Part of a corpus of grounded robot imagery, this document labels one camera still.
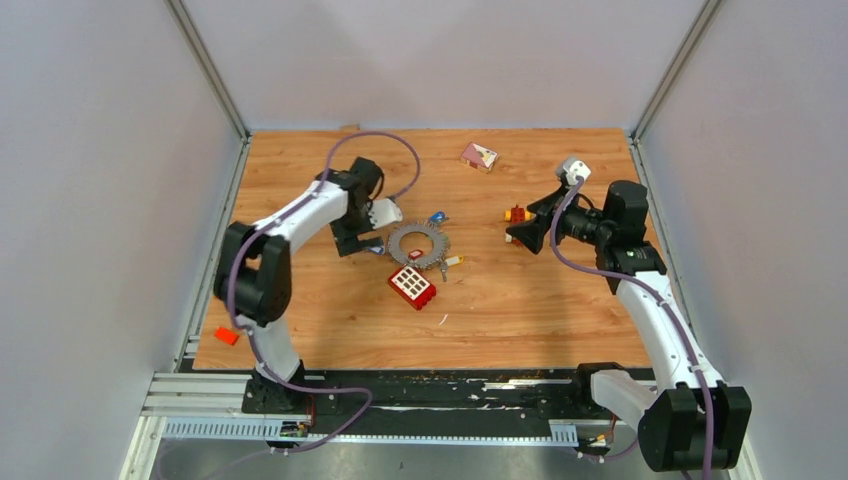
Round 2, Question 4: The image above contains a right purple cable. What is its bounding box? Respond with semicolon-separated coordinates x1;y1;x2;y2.
549;175;715;480

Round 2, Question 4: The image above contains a small orange brick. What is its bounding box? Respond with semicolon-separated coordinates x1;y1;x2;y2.
213;327;240;346

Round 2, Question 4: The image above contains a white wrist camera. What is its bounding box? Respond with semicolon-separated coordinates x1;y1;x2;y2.
555;155;591;187
368;198;404;230

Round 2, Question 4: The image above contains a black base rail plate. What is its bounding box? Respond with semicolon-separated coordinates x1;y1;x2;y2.
241;368;613;438

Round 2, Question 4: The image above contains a white slotted cable duct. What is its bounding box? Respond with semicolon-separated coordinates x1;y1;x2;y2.
162;417;580;448

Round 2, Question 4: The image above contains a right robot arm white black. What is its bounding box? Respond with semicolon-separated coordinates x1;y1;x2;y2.
505;178;752;475

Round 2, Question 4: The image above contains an aluminium frame post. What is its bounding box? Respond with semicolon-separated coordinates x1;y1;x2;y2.
630;0;724;143
164;0;250;143

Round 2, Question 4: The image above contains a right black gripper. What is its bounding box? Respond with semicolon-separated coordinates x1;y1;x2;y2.
505;184;612;253

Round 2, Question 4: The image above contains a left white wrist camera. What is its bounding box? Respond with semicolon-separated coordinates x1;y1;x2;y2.
368;198;404;230

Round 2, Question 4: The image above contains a left aluminium frame post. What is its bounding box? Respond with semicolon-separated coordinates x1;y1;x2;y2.
164;0;250;143

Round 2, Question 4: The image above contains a large metal keyring with rings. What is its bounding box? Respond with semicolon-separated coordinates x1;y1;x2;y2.
366;215;465;282

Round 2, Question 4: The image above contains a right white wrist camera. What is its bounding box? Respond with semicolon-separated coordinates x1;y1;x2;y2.
555;155;591;187

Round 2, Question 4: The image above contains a key with blue tag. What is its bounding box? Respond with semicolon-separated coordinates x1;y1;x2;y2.
428;211;449;225

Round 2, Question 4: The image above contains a purple cable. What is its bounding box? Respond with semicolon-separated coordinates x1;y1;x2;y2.
549;175;715;480
225;131;423;458

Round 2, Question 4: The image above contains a playing card box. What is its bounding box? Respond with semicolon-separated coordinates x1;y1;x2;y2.
460;142;500;173

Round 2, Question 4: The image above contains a toy brick car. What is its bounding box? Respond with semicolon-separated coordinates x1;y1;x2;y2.
504;204;535;246

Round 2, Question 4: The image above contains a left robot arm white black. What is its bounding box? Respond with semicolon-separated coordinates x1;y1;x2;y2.
213;157;402;413

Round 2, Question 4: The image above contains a right aluminium frame post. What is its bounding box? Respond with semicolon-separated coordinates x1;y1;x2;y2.
630;0;724;143

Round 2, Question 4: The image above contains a red window toy brick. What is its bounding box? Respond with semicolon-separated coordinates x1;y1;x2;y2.
387;266;437;311

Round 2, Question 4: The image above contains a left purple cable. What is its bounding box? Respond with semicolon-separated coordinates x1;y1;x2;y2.
225;131;423;458

